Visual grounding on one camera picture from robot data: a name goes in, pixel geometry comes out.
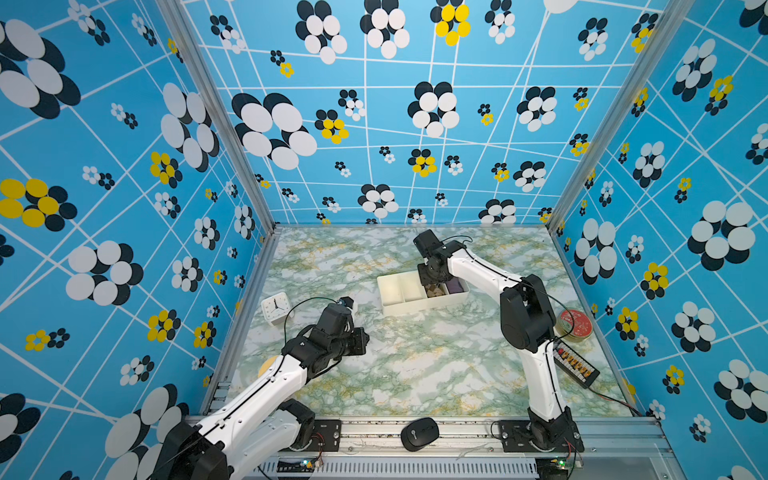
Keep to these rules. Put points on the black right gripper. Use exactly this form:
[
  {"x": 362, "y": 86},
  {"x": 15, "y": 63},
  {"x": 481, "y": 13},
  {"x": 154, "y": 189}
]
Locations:
[{"x": 425, "y": 280}]

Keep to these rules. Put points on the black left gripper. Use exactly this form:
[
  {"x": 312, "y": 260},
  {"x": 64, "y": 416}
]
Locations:
[{"x": 359, "y": 334}]

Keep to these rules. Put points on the beige argyle sock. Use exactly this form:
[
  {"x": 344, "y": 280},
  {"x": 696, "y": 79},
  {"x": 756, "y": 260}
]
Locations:
[{"x": 435, "y": 290}]

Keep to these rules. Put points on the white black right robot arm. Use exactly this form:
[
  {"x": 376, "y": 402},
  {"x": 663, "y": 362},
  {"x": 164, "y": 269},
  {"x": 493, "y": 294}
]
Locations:
[{"x": 527, "y": 322}]

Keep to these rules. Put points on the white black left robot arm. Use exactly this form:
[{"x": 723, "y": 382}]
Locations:
[{"x": 263, "y": 419}]

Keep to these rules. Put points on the purple rolled sock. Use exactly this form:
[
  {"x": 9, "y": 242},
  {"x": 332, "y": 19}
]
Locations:
[{"x": 454, "y": 286}]

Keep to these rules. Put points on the white compartment organizer tray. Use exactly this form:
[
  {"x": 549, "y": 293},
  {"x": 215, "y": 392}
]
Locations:
[{"x": 402, "y": 294}]

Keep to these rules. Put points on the yellow round sponge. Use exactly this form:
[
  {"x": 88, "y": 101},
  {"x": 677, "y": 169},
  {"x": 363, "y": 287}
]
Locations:
[{"x": 269, "y": 363}]

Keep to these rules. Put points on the white square alarm clock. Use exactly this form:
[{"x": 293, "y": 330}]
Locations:
[{"x": 277, "y": 308}]

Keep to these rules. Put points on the left green circuit board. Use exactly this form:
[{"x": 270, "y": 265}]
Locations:
[{"x": 299, "y": 466}]

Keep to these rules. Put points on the green circuit board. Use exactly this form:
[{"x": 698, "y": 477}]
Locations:
[
  {"x": 299, "y": 466},
  {"x": 554, "y": 468}
]

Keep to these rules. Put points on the black computer mouse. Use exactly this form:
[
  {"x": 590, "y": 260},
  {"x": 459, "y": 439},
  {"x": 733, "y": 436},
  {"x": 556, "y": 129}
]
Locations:
[{"x": 419, "y": 433}]

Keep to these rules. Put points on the round red lid tin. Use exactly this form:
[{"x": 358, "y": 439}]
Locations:
[{"x": 573, "y": 326}]

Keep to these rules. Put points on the right green circuit board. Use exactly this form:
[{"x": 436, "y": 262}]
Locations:
[{"x": 554, "y": 468}]

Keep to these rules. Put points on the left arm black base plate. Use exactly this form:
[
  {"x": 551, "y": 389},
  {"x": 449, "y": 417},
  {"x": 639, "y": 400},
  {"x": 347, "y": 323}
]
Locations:
[{"x": 319, "y": 435}]

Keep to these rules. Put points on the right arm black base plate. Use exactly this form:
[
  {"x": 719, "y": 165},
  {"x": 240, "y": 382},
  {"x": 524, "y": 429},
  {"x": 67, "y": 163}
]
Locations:
[{"x": 522, "y": 436}]

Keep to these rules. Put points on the aluminium front rail frame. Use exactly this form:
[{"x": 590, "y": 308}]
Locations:
[{"x": 370, "y": 447}]

